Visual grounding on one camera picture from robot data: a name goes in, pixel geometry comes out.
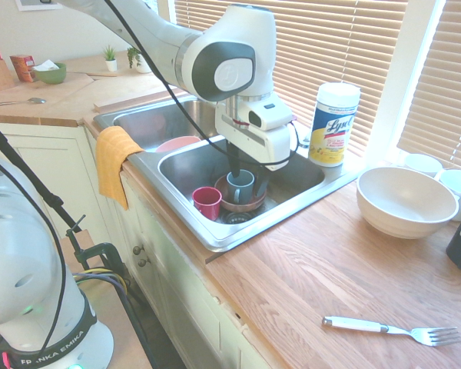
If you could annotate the green metal clamp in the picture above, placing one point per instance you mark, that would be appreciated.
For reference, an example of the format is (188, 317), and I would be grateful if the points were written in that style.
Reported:
(100, 250)

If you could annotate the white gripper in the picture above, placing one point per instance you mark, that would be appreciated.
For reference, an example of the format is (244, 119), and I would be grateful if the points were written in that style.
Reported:
(269, 148)

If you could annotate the pink bowl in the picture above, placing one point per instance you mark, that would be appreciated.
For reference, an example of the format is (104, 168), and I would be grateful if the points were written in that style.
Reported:
(174, 144)

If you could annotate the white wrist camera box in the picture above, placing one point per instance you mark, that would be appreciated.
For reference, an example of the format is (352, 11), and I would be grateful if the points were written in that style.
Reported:
(270, 115)

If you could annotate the brown wooden bowl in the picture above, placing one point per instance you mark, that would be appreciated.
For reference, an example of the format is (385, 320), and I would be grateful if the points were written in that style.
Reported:
(249, 203)

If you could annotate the brass cabinet knob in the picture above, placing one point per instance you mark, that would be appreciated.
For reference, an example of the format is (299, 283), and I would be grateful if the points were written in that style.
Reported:
(138, 250)
(143, 263)

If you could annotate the black stand leg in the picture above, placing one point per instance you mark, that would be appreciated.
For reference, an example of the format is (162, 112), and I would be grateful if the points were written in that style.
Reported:
(30, 173)

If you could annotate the grey-blue mug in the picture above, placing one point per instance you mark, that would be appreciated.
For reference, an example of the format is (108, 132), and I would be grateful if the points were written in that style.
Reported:
(243, 190)

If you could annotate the cream kitchen cabinet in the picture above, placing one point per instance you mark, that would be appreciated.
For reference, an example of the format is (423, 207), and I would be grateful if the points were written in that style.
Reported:
(176, 292)

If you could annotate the narrow wooden window blind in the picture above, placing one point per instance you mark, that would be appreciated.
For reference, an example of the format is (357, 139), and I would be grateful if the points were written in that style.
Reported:
(442, 88)

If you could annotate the large cream bowl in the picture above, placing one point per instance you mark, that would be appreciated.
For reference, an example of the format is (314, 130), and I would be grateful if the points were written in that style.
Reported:
(403, 207)

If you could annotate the green bowl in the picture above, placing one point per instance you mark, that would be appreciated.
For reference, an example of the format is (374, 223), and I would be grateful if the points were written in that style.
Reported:
(52, 76)

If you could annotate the red cardboard box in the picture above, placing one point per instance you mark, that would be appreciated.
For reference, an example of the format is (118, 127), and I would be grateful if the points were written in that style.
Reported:
(21, 67)

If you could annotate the metal spoon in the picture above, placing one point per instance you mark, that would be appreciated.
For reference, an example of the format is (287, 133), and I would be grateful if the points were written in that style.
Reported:
(36, 100)

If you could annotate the orange dish cloth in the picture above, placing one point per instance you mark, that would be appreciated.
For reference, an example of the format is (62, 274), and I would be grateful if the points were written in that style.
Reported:
(111, 161)

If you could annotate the Lysol wipes canister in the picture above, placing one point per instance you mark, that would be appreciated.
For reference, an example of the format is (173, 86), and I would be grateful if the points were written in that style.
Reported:
(332, 127)

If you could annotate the wooden robot mounting table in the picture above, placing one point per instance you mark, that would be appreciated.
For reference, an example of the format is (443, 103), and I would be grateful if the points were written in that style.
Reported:
(115, 338)

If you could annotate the small white bowl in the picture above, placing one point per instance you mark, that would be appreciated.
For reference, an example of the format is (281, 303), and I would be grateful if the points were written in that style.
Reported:
(422, 165)

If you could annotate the red cup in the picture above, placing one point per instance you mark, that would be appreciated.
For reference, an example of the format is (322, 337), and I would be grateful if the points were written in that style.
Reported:
(207, 203)

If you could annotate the small spiky plant white pot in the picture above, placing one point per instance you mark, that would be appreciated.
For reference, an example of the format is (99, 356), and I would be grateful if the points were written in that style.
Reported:
(110, 61)

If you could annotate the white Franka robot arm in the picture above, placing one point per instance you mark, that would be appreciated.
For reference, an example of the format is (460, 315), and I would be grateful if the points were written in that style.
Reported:
(223, 34)

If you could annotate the leafy plant white pot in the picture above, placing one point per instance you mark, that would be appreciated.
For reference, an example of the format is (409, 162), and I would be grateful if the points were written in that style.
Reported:
(141, 66)

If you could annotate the wide wooden window blind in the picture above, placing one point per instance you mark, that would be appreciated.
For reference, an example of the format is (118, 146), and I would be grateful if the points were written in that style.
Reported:
(330, 42)

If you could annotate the black sink drain strainer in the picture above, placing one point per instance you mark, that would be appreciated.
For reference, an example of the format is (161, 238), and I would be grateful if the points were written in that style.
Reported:
(236, 219)

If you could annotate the white paper scrap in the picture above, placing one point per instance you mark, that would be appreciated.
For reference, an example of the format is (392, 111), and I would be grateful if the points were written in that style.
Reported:
(45, 66)

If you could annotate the stainless steel double sink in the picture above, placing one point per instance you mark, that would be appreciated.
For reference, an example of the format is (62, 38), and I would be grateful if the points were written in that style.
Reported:
(292, 175)

